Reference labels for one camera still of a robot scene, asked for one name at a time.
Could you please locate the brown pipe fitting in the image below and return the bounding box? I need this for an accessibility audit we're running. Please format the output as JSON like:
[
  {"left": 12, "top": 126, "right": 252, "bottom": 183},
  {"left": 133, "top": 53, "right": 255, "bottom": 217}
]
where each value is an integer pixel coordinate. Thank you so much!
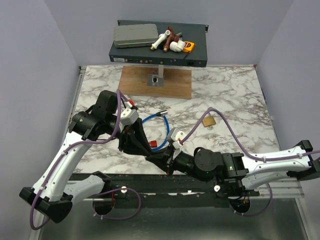
[{"left": 163, "top": 26, "right": 180, "bottom": 53}]

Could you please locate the metal stand post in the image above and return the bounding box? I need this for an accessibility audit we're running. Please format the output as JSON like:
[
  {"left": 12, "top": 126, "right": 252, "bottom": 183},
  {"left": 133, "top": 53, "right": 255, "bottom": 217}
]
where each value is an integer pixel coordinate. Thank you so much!
[{"left": 147, "top": 65, "right": 165, "bottom": 88}]

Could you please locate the dark teal rack device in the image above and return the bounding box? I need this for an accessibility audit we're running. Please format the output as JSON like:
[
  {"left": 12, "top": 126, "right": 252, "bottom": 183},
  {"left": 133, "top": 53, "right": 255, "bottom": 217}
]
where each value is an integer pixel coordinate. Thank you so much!
[{"left": 109, "top": 20, "right": 208, "bottom": 68}]

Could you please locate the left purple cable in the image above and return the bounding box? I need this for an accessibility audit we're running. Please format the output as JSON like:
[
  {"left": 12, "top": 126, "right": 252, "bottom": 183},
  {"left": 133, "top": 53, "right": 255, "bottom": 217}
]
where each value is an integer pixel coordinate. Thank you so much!
[{"left": 29, "top": 89, "right": 142, "bottom": 231}]

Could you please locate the white elbow pipe fitting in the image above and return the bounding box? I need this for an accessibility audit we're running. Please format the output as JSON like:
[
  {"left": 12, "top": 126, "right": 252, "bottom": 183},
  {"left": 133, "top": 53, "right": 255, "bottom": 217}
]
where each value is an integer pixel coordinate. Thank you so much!
[{"left": 169, "top": 40, "right": 186, "bottom": 53}]

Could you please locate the purple cable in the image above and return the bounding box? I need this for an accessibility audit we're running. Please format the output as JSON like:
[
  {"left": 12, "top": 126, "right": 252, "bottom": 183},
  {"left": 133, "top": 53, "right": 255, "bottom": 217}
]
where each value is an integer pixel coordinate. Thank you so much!
[
  {"left": 29, "top": 89, "right": 142, "bottom": 231},
  {"left": 179, "top": 107, "right": 320, "bottom": 218}
]

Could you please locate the white straight pipe fitting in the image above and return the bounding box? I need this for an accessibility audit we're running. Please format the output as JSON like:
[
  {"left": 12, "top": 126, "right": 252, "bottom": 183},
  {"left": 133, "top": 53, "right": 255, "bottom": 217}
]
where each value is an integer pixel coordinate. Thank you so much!
[{"left": 150, "top": 30, "right": 171, "bottom": 51}]

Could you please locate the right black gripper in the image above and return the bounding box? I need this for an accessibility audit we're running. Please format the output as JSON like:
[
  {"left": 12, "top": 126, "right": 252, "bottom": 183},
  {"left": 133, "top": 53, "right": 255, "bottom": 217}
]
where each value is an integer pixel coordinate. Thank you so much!
[{"left": 149, "top": 144, "right": 210, "bottom": 184}]

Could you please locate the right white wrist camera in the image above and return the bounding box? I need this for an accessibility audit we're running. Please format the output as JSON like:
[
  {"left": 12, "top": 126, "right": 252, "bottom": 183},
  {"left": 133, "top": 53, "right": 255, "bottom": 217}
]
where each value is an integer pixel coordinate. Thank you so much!
[{"left": 166, "top": 127, "right": 187, "bottom": 159}]

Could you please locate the grey plastic case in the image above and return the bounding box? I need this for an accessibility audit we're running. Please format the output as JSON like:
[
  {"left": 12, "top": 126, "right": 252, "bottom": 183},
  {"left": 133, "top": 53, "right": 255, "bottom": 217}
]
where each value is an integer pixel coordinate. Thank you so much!
[{"left": 113, "top": 23, "right": 159, "bottom": 48}]

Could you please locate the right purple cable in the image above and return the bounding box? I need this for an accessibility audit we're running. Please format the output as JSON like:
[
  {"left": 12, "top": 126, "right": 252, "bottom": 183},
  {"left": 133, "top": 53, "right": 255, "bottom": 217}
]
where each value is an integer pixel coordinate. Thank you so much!
[{"left": 179, "top": 107, "right": 320, "bottom": 218}]

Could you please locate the blue cable lock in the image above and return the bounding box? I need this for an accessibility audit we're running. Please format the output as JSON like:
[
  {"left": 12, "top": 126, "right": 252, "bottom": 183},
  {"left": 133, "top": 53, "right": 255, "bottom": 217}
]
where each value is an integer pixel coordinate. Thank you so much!
[{"left": 141, "top": 109, "right": 171, "bottom": 153}]

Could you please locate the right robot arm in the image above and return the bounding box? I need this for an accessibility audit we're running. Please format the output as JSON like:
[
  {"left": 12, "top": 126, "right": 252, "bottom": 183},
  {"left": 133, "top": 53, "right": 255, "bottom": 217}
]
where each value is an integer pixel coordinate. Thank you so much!
[{"left": 146, "top": 140, "right": 320, "bottom": 198}]

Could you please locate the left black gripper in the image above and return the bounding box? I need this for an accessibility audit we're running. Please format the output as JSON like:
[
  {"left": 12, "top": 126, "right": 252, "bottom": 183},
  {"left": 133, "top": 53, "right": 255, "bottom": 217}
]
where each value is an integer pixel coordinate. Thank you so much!
[{"left": 106, "top": 114, "right": 154, "bottom": 158}]

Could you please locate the black mounting rail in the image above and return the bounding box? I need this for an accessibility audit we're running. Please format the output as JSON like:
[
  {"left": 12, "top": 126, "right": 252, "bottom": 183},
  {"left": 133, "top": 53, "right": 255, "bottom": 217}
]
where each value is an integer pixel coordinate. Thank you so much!
[{"left": 67, "top": 172, "right": 261, "bottom": 210}]

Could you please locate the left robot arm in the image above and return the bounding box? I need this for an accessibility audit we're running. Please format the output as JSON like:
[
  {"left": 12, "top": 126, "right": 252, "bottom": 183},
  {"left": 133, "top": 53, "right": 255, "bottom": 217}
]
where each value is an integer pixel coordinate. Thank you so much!
[{"left": 19, "top": 90, "right": 153, "bottom": 230}]

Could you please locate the aluminium frame profile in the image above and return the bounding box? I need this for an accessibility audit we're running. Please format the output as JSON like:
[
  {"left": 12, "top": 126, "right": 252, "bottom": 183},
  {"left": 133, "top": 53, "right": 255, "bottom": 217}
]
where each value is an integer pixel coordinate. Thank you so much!
[{"left": 39, "top": 178, "right": 306, "bottom": 201}]

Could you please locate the red cable lock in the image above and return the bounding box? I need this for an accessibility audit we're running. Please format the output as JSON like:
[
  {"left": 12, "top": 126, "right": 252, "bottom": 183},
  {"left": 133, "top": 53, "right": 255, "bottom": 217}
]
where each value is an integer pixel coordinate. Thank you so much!
[{"left": 149, "top": 140, "right": 158, "bottom": 149}]

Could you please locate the yellow tape measure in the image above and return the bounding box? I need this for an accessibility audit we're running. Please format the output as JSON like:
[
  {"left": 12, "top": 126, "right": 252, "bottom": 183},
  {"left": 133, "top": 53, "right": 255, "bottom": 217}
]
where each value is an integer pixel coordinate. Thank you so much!
[{"left": 182, "top": 41, "right": 196, "bottom": 54}]

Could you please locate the wooden board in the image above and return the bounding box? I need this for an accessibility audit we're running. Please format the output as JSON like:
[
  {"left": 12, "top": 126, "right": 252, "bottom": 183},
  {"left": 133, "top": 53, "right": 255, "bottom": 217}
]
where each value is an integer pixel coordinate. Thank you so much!
[{"left": 118, "top": 66, "right": 192, "bottom": 100}]

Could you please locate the brass padlock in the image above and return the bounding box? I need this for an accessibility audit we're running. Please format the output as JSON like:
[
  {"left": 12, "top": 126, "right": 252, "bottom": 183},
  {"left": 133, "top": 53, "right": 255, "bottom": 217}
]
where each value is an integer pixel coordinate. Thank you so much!
[{"left": 202, "top": 115, "right": 217, "bottom": 130}]

